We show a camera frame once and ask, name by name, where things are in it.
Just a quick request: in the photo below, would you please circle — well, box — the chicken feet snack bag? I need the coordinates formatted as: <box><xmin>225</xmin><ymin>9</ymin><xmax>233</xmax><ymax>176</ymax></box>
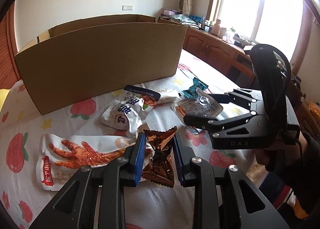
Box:
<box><xmin>36</xmin><ymin>133</ymin><xmax>135</xmax><ymax>192</ymax></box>

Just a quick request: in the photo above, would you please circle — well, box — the wooden cabinet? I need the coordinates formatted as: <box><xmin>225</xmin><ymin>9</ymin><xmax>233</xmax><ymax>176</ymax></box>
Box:
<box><xmin>183</xmin><ymin>28</ymin><xmax>255</xmax><ymax>88</ymax></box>

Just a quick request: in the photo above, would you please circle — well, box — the fruit print bed sheet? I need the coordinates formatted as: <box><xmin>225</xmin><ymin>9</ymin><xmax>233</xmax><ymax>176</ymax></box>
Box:
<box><xmin>1</xmin><ymin>51</ymin><xmax>254</xmax><ymax>228</ymax></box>

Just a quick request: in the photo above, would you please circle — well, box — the person's right hand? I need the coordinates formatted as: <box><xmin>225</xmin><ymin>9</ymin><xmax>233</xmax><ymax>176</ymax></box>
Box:
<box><xmin>252</xmin><ymin>132</ymin><xmax>308</xmax><ymax>167</ymax></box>

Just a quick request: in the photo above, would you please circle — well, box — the wooden wardrobe door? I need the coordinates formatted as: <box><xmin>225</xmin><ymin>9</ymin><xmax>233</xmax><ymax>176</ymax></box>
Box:
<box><xmin>0</xmin><ymin>4</ymin><xmax>21</xmax><ymax>89</ymax></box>

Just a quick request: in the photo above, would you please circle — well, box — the brown cardboard box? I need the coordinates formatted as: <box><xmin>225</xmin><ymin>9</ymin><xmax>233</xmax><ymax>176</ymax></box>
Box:
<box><xmin>15</xmin><ymin>15</ymin><xmax>187</xmax><ymax>115</ymax></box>

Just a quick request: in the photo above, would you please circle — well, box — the yellow plush toy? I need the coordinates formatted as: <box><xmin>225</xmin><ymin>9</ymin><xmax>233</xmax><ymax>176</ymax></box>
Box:
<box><xmin>0</xmin><ymin>89</ymin><xmax>10</xmax><ymax>112</ymax></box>

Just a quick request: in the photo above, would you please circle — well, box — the stack of folded items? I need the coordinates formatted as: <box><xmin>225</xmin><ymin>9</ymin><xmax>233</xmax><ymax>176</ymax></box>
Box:
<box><xmin>158</xmin><ymin>8</ymin><xmax>200</xmax><ymax>29</ymax></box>

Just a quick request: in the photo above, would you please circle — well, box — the small white snack packet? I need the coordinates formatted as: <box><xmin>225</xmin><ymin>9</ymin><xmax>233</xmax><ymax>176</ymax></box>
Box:
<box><xmin>157</xmin><ymin>89</ymin><xmax>180</xmax><ymax>105</ymax></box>

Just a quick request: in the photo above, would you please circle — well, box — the white blue snack bag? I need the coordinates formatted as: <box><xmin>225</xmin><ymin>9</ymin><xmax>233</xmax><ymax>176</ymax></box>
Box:
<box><xmin>100</xmin><ymin>85</ymin><xmax>161</xmax><ymax>137</ymax></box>

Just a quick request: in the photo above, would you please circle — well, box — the white wall socket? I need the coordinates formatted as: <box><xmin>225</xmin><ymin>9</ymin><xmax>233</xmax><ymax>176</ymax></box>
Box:
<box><xmin>122</xmin><ymin>5</ymin><xmax>133</xmax><ymax>11</ymax></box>

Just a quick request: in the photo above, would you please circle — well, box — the silver clear snack pouch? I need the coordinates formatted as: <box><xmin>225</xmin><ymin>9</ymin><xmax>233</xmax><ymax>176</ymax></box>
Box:
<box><xmin>171</xmin><ymin>87</ymin><xmax>223</xmax><ymax>135</ymax></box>

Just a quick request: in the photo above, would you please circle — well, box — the teal snack packet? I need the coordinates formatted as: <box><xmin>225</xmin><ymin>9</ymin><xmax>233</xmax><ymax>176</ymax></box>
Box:
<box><xmin>182</xmin><ymin>77</ymin><xmax>208</xmax><ymax>99</ymax></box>

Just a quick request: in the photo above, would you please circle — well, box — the brown foil snack packet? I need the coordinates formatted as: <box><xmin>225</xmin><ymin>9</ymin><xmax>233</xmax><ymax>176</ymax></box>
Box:
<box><xmin>142</xmin><ymin>126</ymin><xmax>177</xmax><ymax>188</ymax></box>

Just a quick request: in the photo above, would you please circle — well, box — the pink bottle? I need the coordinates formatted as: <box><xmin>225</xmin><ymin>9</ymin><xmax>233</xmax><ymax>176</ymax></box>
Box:
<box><xmin>211</xmin><ymin>19</ymin><xmax>221</xmax><ymax>36</ymax></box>

